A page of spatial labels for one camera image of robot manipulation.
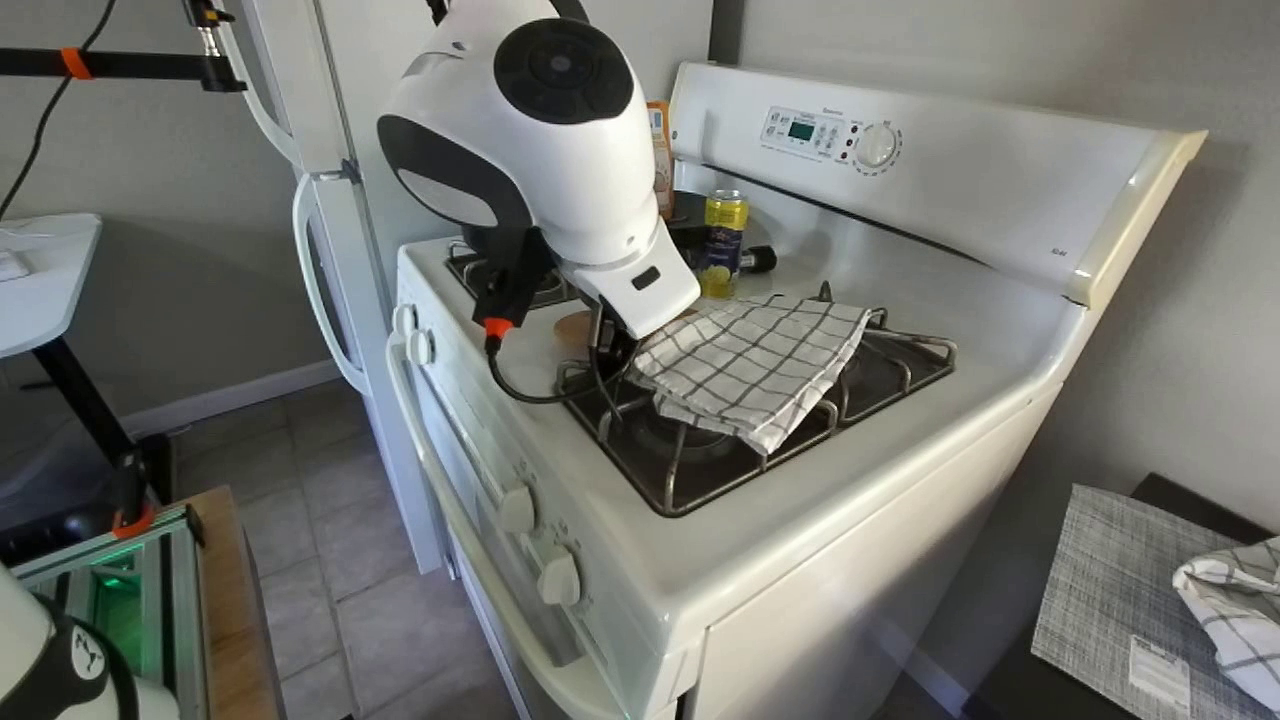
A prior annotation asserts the black low table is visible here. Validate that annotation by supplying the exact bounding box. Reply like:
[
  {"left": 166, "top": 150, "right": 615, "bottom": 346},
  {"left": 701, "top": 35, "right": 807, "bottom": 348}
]
[{"left": 974, "top": 474, "right": 1280, "bottom": 720}]

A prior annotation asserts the white black checkered towel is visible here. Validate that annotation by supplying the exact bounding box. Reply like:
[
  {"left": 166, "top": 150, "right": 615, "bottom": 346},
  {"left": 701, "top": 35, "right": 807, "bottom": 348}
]
[{"left": 619, "top": 288, "right": 876, "bottom": 462}]

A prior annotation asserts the white refrigerator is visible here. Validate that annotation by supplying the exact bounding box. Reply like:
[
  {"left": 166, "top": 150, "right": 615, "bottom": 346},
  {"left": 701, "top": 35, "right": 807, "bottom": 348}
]
[{"left": 231, "top": 0, "right": 453, "bottom": 577}]

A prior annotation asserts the thin black hanging cable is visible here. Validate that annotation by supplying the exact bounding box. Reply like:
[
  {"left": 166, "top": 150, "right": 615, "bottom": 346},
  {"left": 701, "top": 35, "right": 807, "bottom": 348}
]
[{"left": 0, "top": 0, "right": 122, "bottom": 216}]

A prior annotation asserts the black stand leg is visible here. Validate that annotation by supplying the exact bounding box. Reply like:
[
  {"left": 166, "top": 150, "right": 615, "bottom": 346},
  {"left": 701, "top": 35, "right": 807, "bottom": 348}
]
[{"left": 34, "top": 337, "right": 175, "bottom": 528}]

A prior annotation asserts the gray checked mat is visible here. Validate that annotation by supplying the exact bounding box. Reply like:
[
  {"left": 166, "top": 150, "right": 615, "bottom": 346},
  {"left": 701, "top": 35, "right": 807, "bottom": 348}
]
[{"left": 1030, "top": 479, "right": 1280, "bottom": 720}]

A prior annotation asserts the white black rounded device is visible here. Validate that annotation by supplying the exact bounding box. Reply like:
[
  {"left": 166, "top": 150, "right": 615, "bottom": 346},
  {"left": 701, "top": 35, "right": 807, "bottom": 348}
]
[{"left": 0, "top": 563, "right": 183, "bottom": 720}]

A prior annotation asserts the white oven door handle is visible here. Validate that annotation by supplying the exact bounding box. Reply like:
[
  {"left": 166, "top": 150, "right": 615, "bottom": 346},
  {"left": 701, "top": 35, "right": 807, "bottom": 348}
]
[{"left": 381, "top": 331, "right": 632, "bottom": 720}]

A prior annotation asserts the round cork trivet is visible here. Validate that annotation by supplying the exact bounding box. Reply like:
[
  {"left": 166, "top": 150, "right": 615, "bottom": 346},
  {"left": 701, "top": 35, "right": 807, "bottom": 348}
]
[{"left": 549, "top": 308, "right": 599, "bottom": 373}]

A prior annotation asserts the white dark checked cloth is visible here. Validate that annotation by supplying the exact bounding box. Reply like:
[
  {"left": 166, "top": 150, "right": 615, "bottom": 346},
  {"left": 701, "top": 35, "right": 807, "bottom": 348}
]
[{"left": 1174, "top": 536, "right": 1280, "bottom": 715}]

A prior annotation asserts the green glass cabinet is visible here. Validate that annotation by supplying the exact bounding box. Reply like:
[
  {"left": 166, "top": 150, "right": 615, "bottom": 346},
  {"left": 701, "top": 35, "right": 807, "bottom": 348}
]
[{"left": 12, "top": 514, "right": 214, "bottom": 720}]

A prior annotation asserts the wooden board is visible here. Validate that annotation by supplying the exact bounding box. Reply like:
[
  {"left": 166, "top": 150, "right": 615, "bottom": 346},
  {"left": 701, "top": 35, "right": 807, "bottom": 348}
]
[{"left": 183, "top": 484, "right": 285, "bottom": 720}]

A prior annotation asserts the orange clamp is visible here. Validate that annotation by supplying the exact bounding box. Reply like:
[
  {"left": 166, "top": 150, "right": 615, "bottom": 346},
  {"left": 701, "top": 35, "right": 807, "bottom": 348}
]
[{"left": 110, "top": 452, "right": 166, "bottom": 545}]

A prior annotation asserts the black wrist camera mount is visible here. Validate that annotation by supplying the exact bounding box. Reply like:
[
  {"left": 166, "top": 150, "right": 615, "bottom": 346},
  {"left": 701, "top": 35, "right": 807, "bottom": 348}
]
[{"left": 462, "top": 221, "right": 560, "bottom": 354}]

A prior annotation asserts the white freezer door handle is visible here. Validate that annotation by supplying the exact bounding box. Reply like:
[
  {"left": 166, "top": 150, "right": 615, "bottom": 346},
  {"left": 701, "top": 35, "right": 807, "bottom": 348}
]
[{"left": 214, "top": 16, "right": 323, "bottom": 176}]

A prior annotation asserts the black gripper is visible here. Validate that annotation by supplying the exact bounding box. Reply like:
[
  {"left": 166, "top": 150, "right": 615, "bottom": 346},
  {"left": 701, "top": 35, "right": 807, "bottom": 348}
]
[{"left": 586, "top": 303, "right": 645, "bottom": 394}]

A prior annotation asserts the white side table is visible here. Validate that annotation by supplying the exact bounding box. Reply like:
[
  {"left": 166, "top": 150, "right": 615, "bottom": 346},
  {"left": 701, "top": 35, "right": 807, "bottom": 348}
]
[{"left": 0, "top": 211, "right": 110, "bottom": 360}]

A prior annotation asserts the yellow bottle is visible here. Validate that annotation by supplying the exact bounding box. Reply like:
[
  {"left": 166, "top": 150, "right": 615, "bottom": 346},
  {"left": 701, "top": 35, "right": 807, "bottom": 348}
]
[{"left": 697, "top": 183, "right": 754, "bottom": 301}]

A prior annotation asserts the white refrigerator door handle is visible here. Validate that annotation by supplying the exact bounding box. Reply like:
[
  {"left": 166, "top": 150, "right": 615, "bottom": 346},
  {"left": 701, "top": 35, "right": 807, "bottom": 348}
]
[{"left": 287, "top": 169, "right": 374, "bottom": 399}]

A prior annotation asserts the white kitchen stove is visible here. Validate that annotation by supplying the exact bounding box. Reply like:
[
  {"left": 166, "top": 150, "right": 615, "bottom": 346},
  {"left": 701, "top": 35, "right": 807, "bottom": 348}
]
[{"left": 378, "top": 58, "right": 1213, "bottom": 720}]

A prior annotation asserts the black horizontal pole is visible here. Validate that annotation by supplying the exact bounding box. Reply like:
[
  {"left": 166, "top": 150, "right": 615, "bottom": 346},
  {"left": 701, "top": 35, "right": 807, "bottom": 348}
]
[{"left": 0, "top": 45, "right": 254, "bottom": 95}]

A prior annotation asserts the round white timer dial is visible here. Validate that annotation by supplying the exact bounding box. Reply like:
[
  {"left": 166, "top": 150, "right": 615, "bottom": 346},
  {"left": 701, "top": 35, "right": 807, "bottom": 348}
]
[{"left": 848, "top": 118, "right": 909, "bottom": 176}]

